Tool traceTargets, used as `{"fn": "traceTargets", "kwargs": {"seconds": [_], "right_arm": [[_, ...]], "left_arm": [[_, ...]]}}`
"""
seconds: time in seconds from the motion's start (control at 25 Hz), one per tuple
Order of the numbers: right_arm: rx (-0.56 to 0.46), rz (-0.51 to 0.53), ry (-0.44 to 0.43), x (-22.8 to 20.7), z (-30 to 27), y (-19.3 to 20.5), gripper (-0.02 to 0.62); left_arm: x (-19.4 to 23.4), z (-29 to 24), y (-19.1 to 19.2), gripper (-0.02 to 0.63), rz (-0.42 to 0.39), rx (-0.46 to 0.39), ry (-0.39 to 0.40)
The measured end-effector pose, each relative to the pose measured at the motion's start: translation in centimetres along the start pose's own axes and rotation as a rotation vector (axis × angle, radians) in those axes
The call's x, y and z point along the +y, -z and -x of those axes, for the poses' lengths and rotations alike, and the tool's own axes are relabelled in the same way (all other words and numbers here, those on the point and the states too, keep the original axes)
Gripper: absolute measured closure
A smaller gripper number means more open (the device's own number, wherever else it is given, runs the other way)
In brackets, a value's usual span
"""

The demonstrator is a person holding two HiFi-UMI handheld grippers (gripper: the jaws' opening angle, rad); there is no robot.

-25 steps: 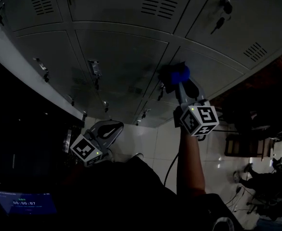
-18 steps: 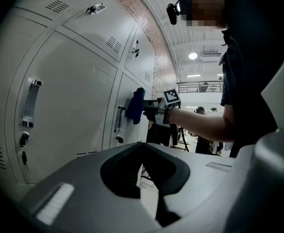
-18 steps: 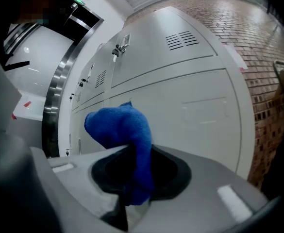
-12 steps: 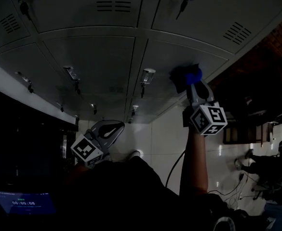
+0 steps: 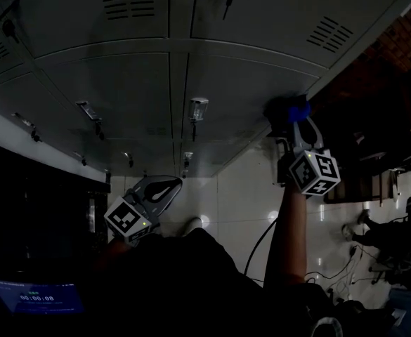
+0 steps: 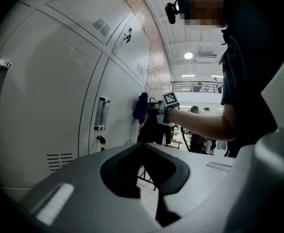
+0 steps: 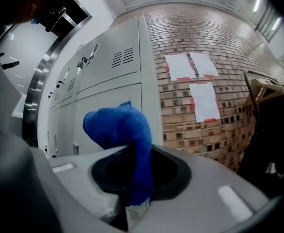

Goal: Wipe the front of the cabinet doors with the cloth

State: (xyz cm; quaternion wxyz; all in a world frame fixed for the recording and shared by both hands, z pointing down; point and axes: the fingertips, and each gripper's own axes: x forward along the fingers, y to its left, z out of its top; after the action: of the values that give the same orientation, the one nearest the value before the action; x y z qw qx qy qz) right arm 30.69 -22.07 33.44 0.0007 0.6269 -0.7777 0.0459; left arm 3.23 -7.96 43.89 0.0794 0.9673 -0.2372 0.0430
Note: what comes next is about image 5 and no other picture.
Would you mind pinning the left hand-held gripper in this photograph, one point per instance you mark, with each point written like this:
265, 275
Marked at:
126, 218

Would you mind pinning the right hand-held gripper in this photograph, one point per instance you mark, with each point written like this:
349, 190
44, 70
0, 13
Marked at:
314, 172

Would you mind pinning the blue cloth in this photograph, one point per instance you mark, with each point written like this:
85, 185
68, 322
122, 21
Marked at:
298, 112

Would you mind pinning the grey metal locker door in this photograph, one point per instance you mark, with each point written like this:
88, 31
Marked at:
247, 93

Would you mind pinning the person's right forearm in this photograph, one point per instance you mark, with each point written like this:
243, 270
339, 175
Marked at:
287, 234

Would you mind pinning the person's left forearm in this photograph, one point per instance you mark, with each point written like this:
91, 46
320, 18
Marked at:
115, 251

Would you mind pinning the person's white right shoe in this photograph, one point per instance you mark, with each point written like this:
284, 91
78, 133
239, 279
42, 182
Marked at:
192, 225

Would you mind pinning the black metal chair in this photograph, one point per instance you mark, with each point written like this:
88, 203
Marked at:
366, 111
372, 157

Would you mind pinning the dark wooden crate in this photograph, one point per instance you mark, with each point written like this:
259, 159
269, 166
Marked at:
359, 188

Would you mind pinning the person's black clothing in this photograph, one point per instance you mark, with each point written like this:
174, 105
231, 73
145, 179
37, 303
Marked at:
177, 286

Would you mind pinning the grey metal locker unit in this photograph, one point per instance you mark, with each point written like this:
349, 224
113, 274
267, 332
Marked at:
103, 76

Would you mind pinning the dark furniture unit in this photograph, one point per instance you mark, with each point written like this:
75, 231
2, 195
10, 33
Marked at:
33, 205

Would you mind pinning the black office chair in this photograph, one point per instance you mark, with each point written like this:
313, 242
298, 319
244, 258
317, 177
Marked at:
409, 269

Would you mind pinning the blue lit display screen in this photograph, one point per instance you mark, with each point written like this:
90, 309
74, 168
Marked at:
36, 297

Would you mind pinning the black equipment bag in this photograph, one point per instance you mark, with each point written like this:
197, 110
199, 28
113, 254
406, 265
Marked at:
359, 318

